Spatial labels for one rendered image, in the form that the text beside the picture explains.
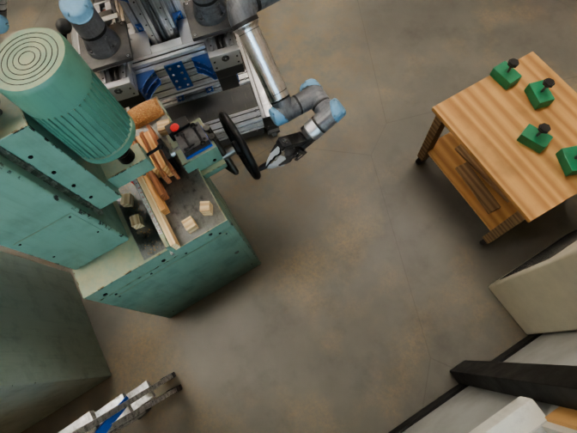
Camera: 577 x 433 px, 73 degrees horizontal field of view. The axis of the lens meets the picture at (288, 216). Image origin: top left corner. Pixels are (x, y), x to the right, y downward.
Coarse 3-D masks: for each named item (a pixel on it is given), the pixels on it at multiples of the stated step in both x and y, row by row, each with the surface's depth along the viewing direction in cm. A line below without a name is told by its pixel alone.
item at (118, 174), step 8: (136, 144) 122; (136, 152) 121; (144, 152) 124; (136, 160) 120; (144, 160) 121; (104, 168) 120; (112, 168) 120; (120, 168) 120; (128, 168) 120; (136, 168) 122; (144, 168) 124; (152, 168) 126; (112, 176) 119; (120, 176) 121; (128, 176) 123; (136, 176) 125; (112, 184) 122; (120, 184) 124
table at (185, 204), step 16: (144, 128) 145; (176, 160) 139; (192, 176) 136; (208, 176) 141; (176, 192) 134; (192, 192) 134; (208, 192) 133; (176, 208) 132; (192, 208) 132; (176, 224) 130; (208, 224) 129; (224, 224) 131; (192, 240) 128
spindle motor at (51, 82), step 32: (32, 32) 82; (0, 64) 80; (32, 64) 79; (64, 64) 79; (32, 96) 79; (64, 96) 82; (96, 96) 90; (64, 128) 89; (96, 128) 94; (128, 128) 105; (96, 160) 104
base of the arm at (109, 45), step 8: (104, 32) 161; (112, 32) 167; (88, 40) 161; (96, 40) 161; (104, 40) 163; (112, 40) 166; (88, 48) 166; (96, 48) 164; (104, 48) 165; (112, 48) 167; (96, 56) 167; (104, 56) 167
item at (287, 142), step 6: (300, 132) 144; (282, 138) 138; (288, 138) 140; (294, 138) 141; (300, 138) 142; (282, 144) 137; (288, 144) 139; (294, 144) 140; (300, 144) 143; (282, 150) 139
